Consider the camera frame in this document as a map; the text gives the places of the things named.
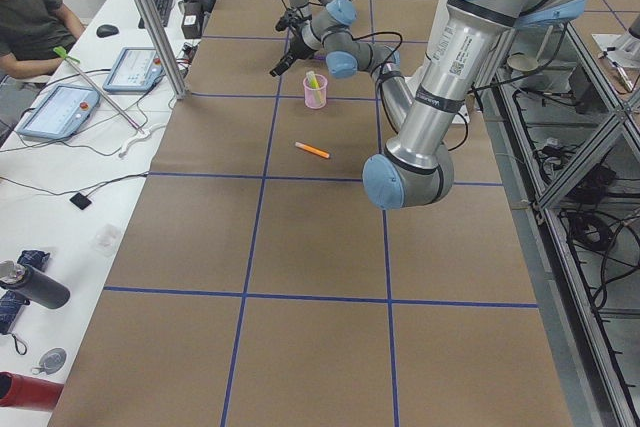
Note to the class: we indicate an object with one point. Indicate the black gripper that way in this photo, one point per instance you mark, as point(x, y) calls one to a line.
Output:
point(298, 47)

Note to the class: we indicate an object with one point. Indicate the yellow highlighter pen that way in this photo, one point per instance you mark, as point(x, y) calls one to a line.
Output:
point(312, 80)

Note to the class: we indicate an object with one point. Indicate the orange highlighter pen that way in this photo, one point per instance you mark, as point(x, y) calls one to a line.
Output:
point(312, 150)

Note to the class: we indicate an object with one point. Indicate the pink mesh pen holder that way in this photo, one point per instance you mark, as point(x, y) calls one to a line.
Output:
point(315, 99)

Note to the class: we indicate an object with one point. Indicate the black cardboard box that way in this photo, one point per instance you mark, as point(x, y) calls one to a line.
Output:
point(196, 15)

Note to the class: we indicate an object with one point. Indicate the far blue teach pendant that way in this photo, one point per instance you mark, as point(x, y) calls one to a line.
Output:
point(136, 70)

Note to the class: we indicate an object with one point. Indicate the blue teach pendant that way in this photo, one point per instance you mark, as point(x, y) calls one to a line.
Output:
point(60, 113)
point(136, 70)

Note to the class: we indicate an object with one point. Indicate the reacher grabber tool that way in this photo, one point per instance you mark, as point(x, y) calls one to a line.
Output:
point(141, 133)

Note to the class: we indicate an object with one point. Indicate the black computer mouse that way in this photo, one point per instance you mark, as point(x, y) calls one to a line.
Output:
point(106, 30)

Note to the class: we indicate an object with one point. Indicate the near blue teach pendant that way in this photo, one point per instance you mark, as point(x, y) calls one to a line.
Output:
point(60, 113)

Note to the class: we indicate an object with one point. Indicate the small black square device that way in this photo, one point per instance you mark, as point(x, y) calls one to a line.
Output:
point(80, 201)

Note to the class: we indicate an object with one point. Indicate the person in green shirt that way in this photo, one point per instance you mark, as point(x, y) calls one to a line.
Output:
point(30, 31)

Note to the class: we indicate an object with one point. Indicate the clear plastic lid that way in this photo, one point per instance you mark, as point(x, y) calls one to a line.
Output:
point(107, 239)

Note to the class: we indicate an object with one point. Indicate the black water bottle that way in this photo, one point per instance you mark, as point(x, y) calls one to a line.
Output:
point(37, 286)

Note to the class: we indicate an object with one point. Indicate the folded blue umbrella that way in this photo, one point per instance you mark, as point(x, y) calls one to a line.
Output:
point(12, 300)

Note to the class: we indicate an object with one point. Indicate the round grey key fob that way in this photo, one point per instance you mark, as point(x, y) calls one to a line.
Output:
point(50, 362)

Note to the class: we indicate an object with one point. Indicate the red bottle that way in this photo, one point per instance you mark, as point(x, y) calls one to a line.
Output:
point(29, 393)

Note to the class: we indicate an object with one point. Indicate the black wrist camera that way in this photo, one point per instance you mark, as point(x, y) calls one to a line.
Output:
point(290, 20)

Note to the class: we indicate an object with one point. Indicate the aluminium frame post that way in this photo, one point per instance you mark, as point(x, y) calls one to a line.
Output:
point(160, 40)

